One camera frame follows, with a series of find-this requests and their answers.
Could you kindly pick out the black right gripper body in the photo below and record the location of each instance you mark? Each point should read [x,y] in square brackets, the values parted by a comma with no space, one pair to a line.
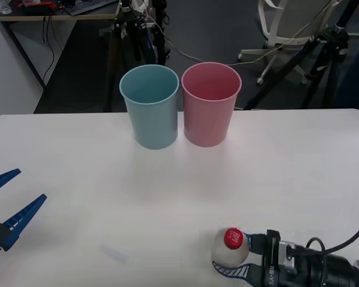
[272,260]

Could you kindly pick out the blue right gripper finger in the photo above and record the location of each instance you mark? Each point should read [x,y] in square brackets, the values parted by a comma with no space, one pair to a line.
[257,243]
[230,271]

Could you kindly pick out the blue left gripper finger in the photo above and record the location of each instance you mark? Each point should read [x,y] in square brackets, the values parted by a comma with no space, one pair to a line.
[0,180]
[21,219]

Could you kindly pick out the clear bottle with red cap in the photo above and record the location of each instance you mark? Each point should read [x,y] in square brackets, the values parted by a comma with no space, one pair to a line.
[228,252]

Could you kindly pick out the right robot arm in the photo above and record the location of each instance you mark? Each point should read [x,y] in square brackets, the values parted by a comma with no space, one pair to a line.
[323,269]

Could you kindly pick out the pink plastic bin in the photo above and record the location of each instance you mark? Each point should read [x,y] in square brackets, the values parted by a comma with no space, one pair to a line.
[208,119]

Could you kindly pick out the pale blue plastic bin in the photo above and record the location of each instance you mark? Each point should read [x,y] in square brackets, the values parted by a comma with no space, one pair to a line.
[151,119]

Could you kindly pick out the red tool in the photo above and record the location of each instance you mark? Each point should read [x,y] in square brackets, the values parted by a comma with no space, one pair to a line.
[45,4]

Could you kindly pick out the black keyboard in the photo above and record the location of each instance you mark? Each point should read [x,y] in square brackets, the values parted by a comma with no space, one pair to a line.
[86,6]

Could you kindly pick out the black tripod with white tape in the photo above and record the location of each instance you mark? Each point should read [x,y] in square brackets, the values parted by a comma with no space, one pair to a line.
[134,39]

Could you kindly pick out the large black tripod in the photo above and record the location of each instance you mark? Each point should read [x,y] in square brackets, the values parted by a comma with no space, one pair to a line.
[323,51]

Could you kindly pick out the white office chair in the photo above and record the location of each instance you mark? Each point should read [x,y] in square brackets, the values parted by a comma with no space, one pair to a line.
[287,21]

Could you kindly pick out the wooden desk with black frame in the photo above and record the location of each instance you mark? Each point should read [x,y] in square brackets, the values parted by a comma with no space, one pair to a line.
[33,15]

